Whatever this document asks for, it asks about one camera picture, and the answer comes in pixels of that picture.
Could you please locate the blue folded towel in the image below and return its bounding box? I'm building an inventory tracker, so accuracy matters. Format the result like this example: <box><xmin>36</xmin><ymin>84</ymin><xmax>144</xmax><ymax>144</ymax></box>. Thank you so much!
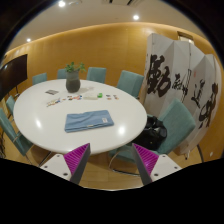
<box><xmin>64</xmin><ymin>110</ymin><xmax>114</xmax><ymax>133</ymax></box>

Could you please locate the white calligraphy folding screen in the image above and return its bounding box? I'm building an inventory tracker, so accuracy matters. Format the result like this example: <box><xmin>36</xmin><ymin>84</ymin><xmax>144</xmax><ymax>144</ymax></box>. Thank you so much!
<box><xmin>143</xmin><ymin>33</ymin><xmax>222</xmax><ymax>154</ymax></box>

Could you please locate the green plant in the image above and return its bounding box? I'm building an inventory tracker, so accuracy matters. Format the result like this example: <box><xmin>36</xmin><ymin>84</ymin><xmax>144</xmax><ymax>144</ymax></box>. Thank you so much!
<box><xmin>65</xmin><ymin>62</ymin><xmax>86</xmax><ymax>73</ymax></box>

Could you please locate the black wall television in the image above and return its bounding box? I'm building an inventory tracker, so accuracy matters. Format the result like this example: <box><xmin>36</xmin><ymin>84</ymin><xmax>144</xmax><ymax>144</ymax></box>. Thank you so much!
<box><xmin>0</xmin><ymin>54</ymin><xmax>28</xmax><ymax>101</ymax></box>

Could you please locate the teal chair back centre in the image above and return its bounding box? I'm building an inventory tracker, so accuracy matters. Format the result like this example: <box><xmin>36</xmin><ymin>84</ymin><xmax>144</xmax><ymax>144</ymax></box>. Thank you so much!
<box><xmin>87</xmin><ymin>67</ymin><xmax>106</xmax><ymax>83</ymax></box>

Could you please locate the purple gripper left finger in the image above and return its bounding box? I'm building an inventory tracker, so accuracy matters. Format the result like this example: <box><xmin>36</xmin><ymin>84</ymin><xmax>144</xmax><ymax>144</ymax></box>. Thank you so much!
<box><xmin>39</xmin><ymin>142</ymin><xmax>92</xmax><ymax>185</ymax></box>

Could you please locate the teal chair near right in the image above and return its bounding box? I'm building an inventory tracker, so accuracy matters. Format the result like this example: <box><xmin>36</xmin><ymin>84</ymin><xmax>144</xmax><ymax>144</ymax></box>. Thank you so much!
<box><xmin>108</xmin><ymin>98</ymin><xmax>197</xmax><ymax>176</ymax></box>

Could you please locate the grey plant pot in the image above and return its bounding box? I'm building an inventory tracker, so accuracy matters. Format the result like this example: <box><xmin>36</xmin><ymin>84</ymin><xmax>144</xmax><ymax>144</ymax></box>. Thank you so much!
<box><xmin>66</xmin><ymin>71</ymin><xmax>81</xmax><ymax>93</ymax></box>

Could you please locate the small grey card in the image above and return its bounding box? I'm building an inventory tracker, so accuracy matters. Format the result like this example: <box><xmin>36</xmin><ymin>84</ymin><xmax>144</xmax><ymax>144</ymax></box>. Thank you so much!
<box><xmin>45</xmin><ymin>90</ymin><xmax>59</xmax><ymax>95</ymax></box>

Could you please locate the small items right group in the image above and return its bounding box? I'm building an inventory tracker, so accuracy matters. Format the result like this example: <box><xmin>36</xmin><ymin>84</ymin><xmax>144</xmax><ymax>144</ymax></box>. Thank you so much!
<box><xmin>106</xmin><ymin>95</ymin><xmax>119</xmax><ymax>100</ymax></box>

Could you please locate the teal chair back left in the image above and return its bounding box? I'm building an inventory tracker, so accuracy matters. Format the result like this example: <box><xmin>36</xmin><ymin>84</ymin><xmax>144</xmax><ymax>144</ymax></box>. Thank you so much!
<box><xmin>32</xmin><ymin>73</ymin><xmax>47</xmax><ymax>85</ymax></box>

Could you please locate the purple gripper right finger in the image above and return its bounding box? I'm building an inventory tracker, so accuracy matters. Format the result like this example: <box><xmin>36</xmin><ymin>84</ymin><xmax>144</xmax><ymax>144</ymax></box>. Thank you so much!
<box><xmin>131</xmin><ymin>142</ymin><xmax>183</xmax><ymax>186</ymax></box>

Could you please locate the teal chair left far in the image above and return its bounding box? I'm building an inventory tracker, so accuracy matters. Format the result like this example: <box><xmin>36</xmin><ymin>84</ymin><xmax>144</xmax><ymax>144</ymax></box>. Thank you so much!
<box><xmin>6</xmin><ymin>96</ymin><xmax>15</xmax><ymax>114</ymax></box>

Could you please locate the row of small colourful items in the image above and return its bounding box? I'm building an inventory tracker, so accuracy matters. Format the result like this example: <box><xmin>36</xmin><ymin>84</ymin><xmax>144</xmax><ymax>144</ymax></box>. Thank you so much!
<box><xmin>46</xmin><ymin>95</ymin><xmax>83</xmax><ymax>107</ymax></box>

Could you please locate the white round table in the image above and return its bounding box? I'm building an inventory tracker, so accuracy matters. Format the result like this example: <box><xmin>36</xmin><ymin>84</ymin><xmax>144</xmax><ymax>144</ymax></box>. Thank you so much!
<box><xmin>14</xmin><ymin>79</ymin><xmax>147</xmax><ymax>154</ymax></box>

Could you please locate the teal chair back right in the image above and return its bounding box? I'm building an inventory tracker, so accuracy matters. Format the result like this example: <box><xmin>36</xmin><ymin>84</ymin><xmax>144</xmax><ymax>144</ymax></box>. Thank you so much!
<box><xmin>117</xmin><ymin>70</ymin><xmax>144</xmax><ymax>98</ymax></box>

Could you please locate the teal chair back left-centre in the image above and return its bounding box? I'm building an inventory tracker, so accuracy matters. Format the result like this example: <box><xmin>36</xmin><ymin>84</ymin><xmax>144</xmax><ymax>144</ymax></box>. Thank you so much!
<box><xmin>57</xmin><ymin>69</ymin><xmax>67</xmax><ymax>79</ymax></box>

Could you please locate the green small object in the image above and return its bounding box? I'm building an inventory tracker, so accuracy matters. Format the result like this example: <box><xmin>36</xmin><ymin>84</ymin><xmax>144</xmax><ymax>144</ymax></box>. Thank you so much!
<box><xmin>97</xmin><ymin>93</ymin><xmax>103</xmax><ymax>98</ymax></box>

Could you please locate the black bag on chair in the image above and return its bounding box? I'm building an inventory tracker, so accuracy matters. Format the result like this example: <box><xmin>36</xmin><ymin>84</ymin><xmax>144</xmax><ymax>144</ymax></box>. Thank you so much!
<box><xmin>133</xmin><ymin>116</ymin><xmax>167</xmax><ymax>150</ymax></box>

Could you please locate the teal chair left near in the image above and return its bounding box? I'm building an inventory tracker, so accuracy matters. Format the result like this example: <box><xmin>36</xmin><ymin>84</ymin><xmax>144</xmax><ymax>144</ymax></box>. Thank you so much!
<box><xmin>0</xmin><ymin>108</ymin><xmax>33</xmax><ymax>156</ymax></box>

